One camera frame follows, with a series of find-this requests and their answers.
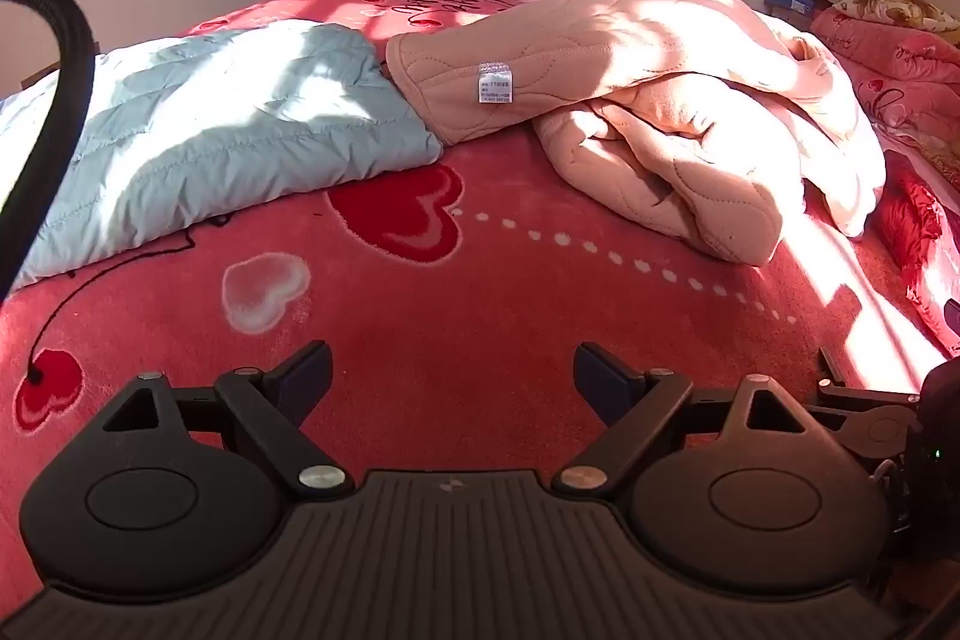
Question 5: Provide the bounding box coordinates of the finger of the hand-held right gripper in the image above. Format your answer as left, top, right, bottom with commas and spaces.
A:
808, 347, 922, 461

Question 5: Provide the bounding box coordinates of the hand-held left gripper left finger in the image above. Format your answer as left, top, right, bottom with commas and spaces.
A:
101, 340, 355, 500

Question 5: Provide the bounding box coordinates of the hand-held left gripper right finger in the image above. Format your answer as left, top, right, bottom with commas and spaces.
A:
551, 342, 811, 500

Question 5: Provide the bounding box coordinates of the pink quilted garment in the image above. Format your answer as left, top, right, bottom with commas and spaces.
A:
385, 0, 887, 268

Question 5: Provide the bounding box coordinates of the red heart print blanket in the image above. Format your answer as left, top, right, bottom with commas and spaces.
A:
0, 0, 960, 618

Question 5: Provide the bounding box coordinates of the dark red down jacket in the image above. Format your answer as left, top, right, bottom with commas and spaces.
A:
874, 160, 960, 357

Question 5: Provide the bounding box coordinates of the light blue quilted jacket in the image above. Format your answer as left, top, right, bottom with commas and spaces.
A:
0, 21, 443, 292

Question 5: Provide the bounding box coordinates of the folded pink heart quilt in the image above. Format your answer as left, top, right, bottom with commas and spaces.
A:
808, 6, 960, 191

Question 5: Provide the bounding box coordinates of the floral pillow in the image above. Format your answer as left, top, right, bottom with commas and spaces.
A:
832, 0, 960, 46

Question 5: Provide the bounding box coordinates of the blue box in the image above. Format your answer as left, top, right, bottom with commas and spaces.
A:
765, 0, 833, 20

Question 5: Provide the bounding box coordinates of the black corrugated hose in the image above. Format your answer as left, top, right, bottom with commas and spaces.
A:
0, 0, 97, 300

